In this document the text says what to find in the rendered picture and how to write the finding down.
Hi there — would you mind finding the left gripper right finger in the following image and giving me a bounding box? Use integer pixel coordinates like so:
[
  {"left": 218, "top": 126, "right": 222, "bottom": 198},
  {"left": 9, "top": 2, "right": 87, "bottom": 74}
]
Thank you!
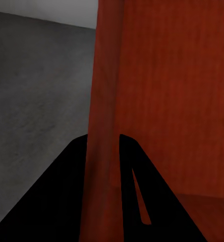
[{"left": 119, "top": 134, "right": 208, "bottom": 242}]

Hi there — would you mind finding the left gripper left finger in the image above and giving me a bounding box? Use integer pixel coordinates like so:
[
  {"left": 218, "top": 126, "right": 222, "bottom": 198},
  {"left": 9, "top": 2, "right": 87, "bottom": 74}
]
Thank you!
[{"left": 0, "top": 134, "right": 88, "bottom": 242}]

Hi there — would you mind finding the storage box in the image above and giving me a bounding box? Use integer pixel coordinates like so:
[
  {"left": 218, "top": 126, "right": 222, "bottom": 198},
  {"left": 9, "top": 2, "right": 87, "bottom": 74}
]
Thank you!
[{"left": 79, "top": 0, "right": 224, "bottom": 242}]

